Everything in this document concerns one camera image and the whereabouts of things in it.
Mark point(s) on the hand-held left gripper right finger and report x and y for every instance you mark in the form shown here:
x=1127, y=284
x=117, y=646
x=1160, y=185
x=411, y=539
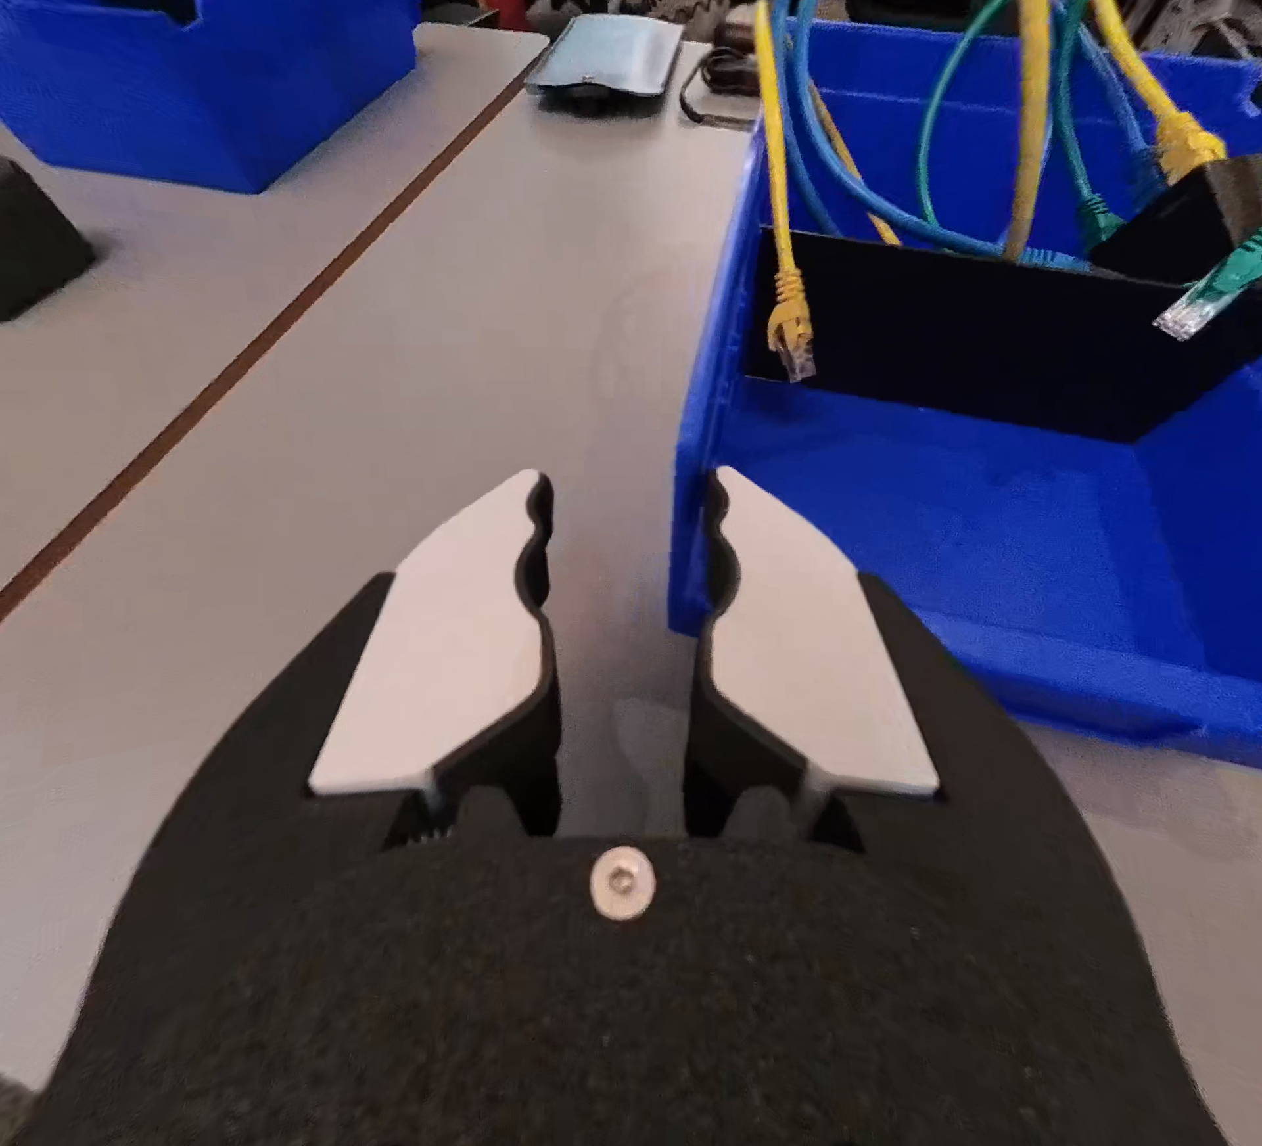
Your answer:
x=830, y=672

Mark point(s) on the grey flat case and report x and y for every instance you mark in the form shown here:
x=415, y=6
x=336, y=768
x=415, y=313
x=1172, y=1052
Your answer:
x=608, y=60

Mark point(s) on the black wedge block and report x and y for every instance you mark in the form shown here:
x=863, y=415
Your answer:
x=43, y=252

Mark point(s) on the black ethernet port block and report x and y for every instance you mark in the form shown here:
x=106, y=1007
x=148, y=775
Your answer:
x=1185, y=221

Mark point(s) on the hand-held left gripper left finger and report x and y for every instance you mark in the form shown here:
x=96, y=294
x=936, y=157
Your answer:
x=433, y=660

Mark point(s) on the blue plastic bin with divider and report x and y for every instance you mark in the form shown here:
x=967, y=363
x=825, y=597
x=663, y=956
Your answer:
x=936, y=555

